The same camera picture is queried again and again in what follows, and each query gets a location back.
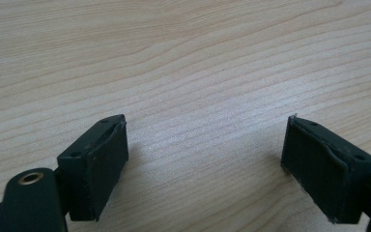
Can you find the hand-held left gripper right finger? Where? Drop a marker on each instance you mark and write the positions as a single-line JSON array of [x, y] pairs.
[[325, 167]]

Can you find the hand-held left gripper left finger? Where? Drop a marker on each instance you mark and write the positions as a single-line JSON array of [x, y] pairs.
[[93, 167]]

